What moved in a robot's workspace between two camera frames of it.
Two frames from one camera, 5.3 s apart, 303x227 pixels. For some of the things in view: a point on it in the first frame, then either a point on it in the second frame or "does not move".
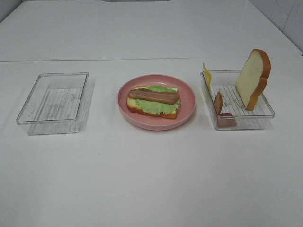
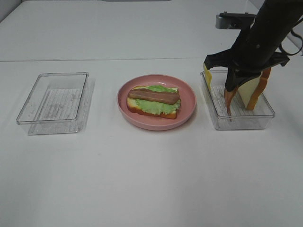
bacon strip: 166,97 does not move
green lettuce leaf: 156,107 does not move
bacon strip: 224,119 → 227,96
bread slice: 132,107 does not move
